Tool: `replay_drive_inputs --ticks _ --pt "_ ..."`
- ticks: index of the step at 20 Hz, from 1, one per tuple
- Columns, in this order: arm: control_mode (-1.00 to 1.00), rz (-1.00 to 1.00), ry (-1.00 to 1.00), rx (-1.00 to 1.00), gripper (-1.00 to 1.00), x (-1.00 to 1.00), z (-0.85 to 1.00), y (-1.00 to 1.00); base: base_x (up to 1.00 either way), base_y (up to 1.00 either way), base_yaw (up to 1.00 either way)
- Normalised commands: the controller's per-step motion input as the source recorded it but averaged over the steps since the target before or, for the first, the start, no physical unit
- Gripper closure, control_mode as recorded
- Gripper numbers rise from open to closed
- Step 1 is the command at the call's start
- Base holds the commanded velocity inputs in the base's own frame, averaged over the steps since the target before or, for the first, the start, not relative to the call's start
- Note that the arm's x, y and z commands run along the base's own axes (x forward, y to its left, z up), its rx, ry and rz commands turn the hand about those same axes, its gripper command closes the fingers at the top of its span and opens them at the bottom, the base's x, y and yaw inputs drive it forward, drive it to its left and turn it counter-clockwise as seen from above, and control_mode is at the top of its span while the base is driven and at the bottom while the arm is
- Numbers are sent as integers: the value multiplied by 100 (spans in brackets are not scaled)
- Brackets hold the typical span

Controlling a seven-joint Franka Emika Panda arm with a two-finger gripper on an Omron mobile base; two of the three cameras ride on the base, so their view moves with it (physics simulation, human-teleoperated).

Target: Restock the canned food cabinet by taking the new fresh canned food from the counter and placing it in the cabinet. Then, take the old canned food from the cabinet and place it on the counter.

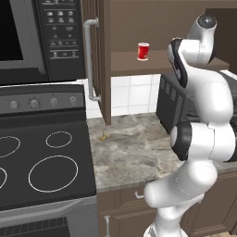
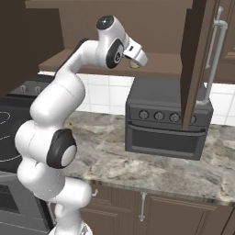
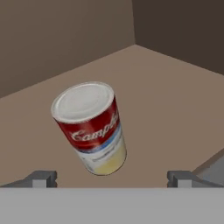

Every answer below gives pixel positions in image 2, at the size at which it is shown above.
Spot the silver wall cabinet handle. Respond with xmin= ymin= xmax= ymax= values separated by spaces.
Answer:
xmin=205 ymin=6 xmax=225 ymax=70

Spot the toaster oven door handle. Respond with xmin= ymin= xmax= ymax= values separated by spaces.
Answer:
xmin=126 ymin=121 xmax=207 ymax=138

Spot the black stove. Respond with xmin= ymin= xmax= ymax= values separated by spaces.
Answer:
xmin=0 ymin=73 xmax=62 ymax=235

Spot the dark grey toaster oven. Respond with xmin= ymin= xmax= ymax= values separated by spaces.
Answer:
xmin=124 ymin=77 xmax=215 ymax=162

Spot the short silver cabinet handle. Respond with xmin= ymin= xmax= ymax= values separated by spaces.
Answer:
xmin=138 ymin=191 xmax=149 ymax=223

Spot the brown wall cabinet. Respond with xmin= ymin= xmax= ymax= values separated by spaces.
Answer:
xmin=24 ymin=0 xmax=195 ymax=78

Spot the yellow food can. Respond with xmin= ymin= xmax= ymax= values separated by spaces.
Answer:
xmin=129 ymin=60 xmax=141 ymax=70

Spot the brown closed wall cabinet door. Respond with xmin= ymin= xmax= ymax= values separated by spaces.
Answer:
xmin=201 ymin=0 xmax=235 ymax=85

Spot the dark brown cabinet door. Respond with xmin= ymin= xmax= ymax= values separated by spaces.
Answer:
xmin=0 ymin=0 xmax=65 ymax=99

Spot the long silver door handle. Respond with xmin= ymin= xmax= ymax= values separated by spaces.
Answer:
xmin=196 ymin=19 xmax=229 ymax=106

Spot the brown open cabinet door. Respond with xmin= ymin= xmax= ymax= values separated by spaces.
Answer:
xmin=179 ymin=0 xmax=220 ymax=131

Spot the brown base cabinet door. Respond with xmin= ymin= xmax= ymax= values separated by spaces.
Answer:
xmin=79 ymin=184 xmax=148 ymax=235
xmin=145 ymin=193 xmax=235 ymax=235
xmin=221 ymin=207 xmax=235 ymax=235

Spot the grey stove oven door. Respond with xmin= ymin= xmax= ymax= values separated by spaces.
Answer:
xmin=0 ymin=172 xmax=52 ymax=235

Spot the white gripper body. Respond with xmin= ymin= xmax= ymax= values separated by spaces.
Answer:
xmin=132 ymin=48 xmax=149 ymax=67

